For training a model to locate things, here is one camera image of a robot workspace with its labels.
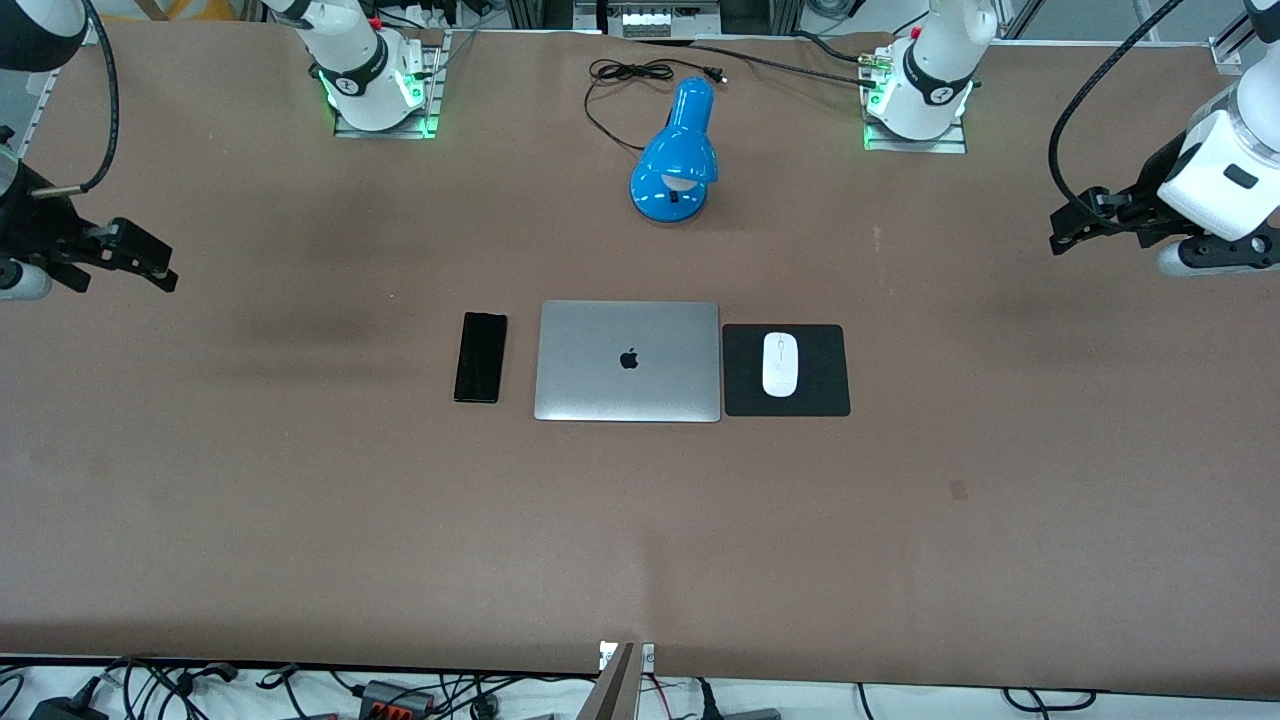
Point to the grey box with orange connectors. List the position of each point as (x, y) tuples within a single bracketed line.
[(380, 692)]

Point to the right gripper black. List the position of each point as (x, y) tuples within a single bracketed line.
[(28, 222)]

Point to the silver closed laptop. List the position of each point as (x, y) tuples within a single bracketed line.
[(627, 385)]

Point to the blue desk lamp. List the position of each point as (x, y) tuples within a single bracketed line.
[(680, 150)]

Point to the black smartphone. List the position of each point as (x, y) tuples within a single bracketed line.
[(481, 357)]

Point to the white power strip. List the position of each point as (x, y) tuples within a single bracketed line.
[(655, 20)]

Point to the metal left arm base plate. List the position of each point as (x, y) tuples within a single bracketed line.
[(950, 147)]

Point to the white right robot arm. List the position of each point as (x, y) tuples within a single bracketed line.
[(350, 50)]

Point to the white computer mouse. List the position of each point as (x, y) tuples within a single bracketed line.
[(780, 365)]

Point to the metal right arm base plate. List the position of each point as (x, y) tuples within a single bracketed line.
[(345, 130)]

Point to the black power adapter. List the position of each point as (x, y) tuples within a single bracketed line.
[(60, 710)]

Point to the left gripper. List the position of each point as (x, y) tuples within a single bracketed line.
[(1158, 178)]

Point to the aluminium frame profile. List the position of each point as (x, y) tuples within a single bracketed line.
[(1225, 50)]

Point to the black floor plug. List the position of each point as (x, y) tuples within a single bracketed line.
[(706, 700)]

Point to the black square mouse pad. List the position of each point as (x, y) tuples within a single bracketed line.
[(825, 385)]

